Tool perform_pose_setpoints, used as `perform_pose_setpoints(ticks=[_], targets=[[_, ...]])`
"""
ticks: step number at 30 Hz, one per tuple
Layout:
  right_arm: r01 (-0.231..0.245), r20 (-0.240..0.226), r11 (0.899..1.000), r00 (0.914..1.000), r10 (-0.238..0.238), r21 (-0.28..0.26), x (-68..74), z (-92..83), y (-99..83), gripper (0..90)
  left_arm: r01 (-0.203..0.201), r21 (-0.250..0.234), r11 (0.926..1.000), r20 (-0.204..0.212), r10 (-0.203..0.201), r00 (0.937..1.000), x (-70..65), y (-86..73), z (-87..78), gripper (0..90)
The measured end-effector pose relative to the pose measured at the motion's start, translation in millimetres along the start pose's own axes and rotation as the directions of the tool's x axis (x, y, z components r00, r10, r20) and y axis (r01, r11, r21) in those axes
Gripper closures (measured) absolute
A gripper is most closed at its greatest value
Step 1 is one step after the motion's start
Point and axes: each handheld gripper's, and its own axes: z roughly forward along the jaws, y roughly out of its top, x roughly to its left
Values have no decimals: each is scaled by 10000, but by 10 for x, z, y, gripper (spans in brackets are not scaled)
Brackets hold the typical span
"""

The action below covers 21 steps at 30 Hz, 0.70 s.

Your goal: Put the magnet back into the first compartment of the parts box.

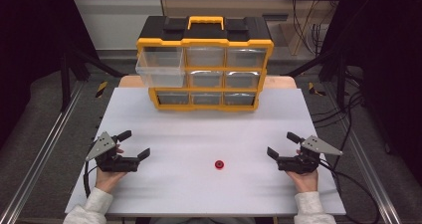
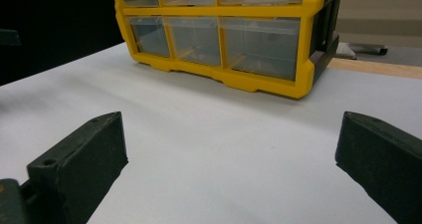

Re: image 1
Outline person's right hand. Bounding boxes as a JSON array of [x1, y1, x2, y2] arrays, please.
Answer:
[[286, 148, 319, 194]]

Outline yellow black striped tape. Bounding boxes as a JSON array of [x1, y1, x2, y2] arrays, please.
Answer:
[[308, 82, 328, 98], [95, 81, 109, 100]]

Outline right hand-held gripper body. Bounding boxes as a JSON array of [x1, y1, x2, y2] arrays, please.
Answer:
[[276, 134, 344, 175]]

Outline black metal stand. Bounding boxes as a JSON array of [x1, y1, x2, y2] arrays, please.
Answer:
[[60, 48, 124, 112], [284, 48, 353, 111]]

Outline hand-held gripper cable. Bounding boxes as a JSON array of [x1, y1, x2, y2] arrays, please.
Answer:
[[318, 159, 382, 224], [83, 160, 100, 199]]

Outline left hand-held gripper cable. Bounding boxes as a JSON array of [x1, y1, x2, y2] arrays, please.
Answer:
[[83, 160, 100, 199]]

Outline black curtain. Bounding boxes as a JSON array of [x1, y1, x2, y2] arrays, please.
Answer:
[[0, 0, 98, 149], [326, 0, 422, 187]]

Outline clear plastic pulled-out drawer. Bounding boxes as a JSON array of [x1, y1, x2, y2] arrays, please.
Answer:
[[134, 47, 185, 89]]

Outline right hand-held gripper cable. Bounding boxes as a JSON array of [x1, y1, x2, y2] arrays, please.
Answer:
[[318, 159, 382, 224]]

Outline aluminium floor rail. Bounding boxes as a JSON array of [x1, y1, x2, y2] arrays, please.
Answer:
[[0, 81, 86, 224], [322, 84, 404, 224]]

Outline hanging black cables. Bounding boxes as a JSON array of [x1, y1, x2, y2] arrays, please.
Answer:
[[291, 0, 330, 57]]

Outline set of closed clear compartments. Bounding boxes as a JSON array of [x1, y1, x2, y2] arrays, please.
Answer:
[[155, 47, 268, 107]]

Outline wooden table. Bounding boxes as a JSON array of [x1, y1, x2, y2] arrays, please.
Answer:
[[117, 75, 299, 90]]

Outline person's left hand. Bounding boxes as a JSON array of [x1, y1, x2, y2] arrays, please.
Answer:
[[95, 144, 128, 195]]

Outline yellow black drawer organizer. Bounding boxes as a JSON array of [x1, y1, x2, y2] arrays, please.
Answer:
[[134, 15, 275, 112]]

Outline bundle of black floor cables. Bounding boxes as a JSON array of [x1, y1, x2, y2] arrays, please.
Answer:
[[311, 90, 366, 129]]

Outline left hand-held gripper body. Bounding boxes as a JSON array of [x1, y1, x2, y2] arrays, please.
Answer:
[[85, 130, 141, 173]]

